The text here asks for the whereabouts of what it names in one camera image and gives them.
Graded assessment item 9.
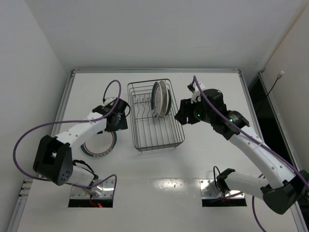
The metal base plate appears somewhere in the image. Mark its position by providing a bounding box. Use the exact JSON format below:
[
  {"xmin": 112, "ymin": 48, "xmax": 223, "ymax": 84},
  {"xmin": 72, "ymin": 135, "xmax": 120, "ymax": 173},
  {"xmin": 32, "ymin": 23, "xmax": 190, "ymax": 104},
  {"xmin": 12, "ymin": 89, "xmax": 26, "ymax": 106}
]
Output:
[
  {"xmin": 70, "ymin": 178, "xmax": 115, "ymax": 200},
  {"xmin": 199, "ymin": 179, "xmax": 245, "ymax": 200}
]

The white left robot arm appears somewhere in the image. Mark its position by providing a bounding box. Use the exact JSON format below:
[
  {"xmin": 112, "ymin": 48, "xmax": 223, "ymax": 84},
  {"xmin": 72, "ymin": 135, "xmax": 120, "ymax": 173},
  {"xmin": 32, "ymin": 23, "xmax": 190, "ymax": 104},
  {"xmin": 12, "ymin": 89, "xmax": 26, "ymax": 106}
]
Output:
[{"xmin": 33, "ymin": 106, "xmax": 128, "ymax": 189}]

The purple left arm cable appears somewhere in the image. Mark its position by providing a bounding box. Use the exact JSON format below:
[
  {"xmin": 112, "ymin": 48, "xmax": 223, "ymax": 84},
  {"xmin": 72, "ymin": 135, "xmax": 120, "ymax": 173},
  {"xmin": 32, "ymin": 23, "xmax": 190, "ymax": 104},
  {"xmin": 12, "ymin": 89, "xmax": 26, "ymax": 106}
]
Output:
[{"xmin": 13, "ymin": 80, "xmax": 122, "ymax": 194}]

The black cable bundle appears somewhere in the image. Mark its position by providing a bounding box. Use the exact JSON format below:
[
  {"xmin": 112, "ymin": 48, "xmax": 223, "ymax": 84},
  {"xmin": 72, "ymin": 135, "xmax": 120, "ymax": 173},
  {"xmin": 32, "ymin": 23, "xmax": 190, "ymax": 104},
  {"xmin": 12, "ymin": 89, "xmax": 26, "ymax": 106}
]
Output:
[{"xmin": 72, "ymin": 159, "xmax": 99, "ymax": 182}]

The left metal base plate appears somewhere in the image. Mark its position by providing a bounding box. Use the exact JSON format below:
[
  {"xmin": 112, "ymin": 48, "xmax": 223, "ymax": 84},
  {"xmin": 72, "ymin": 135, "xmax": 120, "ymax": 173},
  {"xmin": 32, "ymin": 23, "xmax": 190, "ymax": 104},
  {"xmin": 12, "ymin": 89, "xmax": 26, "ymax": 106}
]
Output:
[{"xmin": 70, "ymin": 178, "xmax": 115, "ymax": 200}]

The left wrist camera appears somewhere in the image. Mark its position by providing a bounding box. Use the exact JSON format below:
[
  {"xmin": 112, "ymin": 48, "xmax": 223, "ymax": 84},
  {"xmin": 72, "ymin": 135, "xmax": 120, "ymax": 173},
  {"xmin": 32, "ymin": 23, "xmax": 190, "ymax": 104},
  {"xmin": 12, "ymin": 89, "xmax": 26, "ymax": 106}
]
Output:
[{"xmin": 92, "ymin": 97, "xmax": 128, "ymax": 116}]

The white plate with characters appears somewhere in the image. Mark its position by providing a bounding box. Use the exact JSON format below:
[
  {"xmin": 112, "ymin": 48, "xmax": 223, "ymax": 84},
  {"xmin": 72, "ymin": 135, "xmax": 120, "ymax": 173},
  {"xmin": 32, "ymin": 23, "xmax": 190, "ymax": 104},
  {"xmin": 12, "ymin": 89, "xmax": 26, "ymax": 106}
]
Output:
[{"xmin": 159, "ymin": 81, "xmax": 169, "ymax": 117}]

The green red rimmed plate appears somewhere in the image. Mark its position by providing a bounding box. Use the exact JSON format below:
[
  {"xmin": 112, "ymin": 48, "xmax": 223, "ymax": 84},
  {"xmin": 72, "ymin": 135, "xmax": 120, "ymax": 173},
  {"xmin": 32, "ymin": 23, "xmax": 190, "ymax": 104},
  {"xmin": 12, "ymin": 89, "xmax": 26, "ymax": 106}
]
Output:
[
  {"xmin": 80, "ymin": 131, "xmax": 117, "ymax": 158},
  {"xmin": 151, "ymin": 82, "xmax": 162, "ymax": 118}
]

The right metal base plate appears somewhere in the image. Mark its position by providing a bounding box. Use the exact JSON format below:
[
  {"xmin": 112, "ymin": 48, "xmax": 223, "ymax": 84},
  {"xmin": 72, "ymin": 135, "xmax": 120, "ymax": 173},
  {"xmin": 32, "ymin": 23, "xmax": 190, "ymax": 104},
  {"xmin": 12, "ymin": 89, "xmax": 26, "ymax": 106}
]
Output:
[{"xmin": 199, "ymin": 179, "xmax": 245, "ymax": 200}]

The black wall cable with plug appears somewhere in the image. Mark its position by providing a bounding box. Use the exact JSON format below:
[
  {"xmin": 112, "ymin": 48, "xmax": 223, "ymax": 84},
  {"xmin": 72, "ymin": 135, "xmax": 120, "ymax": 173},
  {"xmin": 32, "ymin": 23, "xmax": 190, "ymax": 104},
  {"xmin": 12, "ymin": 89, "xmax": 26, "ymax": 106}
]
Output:
[{"xmin": 267, "ymin": 71, "xmax": 285, "ymax": 97}]

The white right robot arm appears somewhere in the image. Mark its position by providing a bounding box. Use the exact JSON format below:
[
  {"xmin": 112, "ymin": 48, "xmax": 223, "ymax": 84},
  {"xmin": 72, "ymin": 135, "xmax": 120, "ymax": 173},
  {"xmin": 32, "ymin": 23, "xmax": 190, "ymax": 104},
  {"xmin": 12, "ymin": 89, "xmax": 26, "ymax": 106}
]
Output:
[{"xmin": 175, "ymin": 87, "xmax": 309, "ymax": 215}]

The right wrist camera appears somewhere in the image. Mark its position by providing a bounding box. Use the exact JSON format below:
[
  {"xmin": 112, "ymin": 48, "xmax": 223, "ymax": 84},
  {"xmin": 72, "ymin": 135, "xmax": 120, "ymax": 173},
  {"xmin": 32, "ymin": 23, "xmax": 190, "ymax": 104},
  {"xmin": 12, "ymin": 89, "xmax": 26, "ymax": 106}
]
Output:
[{"xmin": 187, "ymin": 81, "xmax": 206, "ymax": 104}]

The grey wire dish rack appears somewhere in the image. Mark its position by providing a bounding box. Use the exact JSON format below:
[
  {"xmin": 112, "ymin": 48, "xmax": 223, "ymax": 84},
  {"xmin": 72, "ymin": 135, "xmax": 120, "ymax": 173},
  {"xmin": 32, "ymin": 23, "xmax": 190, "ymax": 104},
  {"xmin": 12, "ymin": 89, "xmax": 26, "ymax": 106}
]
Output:
[{"xmin": 127, "ymin": 79, "xmax": 185, "ymax": 152}]

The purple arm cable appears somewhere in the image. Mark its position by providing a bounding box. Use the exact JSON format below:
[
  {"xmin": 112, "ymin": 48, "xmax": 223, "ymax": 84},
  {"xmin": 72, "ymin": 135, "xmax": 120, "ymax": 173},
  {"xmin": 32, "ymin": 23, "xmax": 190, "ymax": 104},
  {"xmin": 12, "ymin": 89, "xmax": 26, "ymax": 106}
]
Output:
[
  {"xmin": 13, "ymin": 80, "xmax": 122, "ymax": 194},
  {"xmin": 193, "ymin": 75, "xmax": 309, "ymax": 232}
]

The blue patterned green plate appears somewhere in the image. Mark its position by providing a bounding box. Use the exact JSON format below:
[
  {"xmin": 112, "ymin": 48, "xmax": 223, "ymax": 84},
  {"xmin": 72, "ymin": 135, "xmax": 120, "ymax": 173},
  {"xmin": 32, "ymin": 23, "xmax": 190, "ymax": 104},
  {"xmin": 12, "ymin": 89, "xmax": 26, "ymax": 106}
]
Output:
[{"xmin": 165, "ymin": 89, "xmax": 172, "ymax": 116}]

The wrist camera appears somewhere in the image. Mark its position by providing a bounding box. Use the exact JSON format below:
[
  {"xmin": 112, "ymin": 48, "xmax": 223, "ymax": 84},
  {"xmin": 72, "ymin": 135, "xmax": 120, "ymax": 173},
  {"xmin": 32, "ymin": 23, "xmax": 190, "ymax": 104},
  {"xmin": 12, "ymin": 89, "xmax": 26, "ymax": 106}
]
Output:
[
  {"xmin": 92, "ymin": 97, "xmax": 128, "ymax": 116},
  {"xmin": 187, "ymin": 81, "xmax": 206, "ymax": 104}
]

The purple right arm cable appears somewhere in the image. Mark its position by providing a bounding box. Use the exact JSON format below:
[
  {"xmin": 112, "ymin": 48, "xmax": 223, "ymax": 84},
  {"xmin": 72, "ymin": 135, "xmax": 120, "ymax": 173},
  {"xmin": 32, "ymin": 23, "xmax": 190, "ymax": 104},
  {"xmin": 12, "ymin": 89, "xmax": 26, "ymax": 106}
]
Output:
[{"xmin": 193, "ymin": 75, "xmax": 309, "ymax": 232}]

